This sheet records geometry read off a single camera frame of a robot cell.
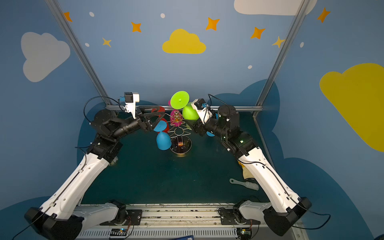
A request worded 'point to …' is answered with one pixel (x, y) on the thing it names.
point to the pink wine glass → (176, 117)
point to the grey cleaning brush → (244, 183)
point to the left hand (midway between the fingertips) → (160, 108)
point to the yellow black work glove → (246, 173)
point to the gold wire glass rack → (181, 142)
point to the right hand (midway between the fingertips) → (193, 112)
